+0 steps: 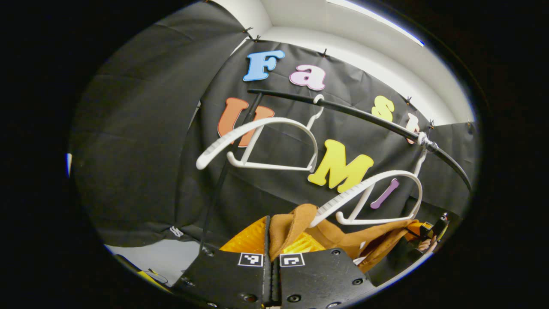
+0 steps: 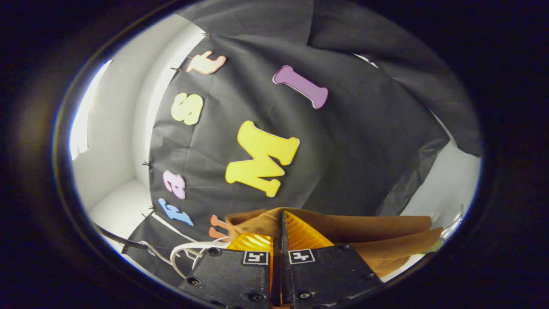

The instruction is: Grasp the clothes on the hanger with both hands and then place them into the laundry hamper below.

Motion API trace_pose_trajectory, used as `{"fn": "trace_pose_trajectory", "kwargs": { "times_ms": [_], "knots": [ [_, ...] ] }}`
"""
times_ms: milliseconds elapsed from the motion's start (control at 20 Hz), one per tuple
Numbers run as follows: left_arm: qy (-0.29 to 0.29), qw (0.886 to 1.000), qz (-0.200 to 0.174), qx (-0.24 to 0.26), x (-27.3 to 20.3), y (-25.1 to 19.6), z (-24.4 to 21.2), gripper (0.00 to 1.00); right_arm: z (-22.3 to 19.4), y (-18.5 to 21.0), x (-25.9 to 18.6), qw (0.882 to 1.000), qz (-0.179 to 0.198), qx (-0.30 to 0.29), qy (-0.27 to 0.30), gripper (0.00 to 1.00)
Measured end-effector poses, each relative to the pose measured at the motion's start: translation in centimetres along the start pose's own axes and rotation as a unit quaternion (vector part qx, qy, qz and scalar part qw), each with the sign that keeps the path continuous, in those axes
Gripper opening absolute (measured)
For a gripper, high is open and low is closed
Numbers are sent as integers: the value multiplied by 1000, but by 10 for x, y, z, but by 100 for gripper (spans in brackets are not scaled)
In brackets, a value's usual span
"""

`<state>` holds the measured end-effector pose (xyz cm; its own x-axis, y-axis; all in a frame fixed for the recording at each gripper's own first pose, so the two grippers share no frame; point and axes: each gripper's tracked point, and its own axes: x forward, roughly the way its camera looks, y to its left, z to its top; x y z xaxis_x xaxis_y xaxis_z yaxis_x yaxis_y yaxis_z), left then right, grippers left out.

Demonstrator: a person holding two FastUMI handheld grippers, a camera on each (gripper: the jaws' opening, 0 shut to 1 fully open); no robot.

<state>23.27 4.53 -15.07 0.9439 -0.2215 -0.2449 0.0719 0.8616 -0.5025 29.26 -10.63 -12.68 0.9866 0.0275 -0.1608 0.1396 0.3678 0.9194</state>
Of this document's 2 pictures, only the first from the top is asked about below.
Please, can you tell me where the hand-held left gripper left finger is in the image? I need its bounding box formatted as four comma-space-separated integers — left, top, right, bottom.
171, 215, 272, 309

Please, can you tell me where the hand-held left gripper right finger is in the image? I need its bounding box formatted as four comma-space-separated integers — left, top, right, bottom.
272, 232, 379, 309

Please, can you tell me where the brown jacket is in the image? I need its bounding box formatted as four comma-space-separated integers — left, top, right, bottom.
269, 203, 429, 273

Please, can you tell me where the white plastic hanger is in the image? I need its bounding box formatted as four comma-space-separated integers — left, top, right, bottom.
310, 135, 429, 227
196, 94, 325, 171

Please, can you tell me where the black clothes rack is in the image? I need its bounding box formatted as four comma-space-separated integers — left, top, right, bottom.
198, 88, 473, 254

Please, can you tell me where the black backdrop cloth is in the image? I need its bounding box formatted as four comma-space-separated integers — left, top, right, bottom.
69, 0, 479, 288

